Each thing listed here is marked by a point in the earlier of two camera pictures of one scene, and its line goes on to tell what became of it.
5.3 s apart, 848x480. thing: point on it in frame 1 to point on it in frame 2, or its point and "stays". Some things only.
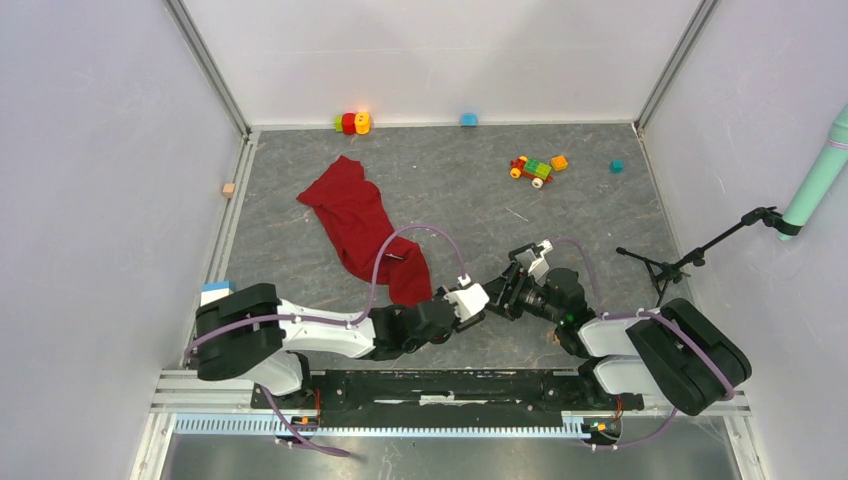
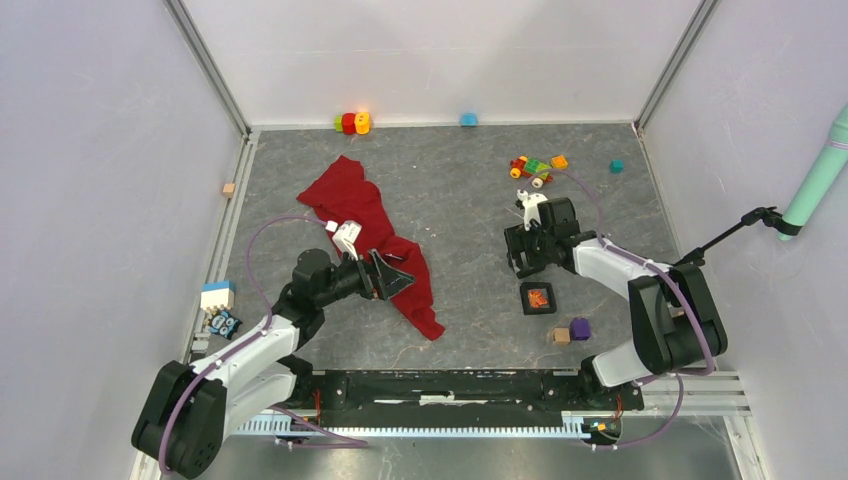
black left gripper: x=452 y=326 to x=377 y=276
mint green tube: x=828 y=163 stays
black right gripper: x=505 y=300 to x=516 y=237
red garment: x=351 y=208 stays
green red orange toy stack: x=351 y=123 stays
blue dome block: x=469 y=120 stays
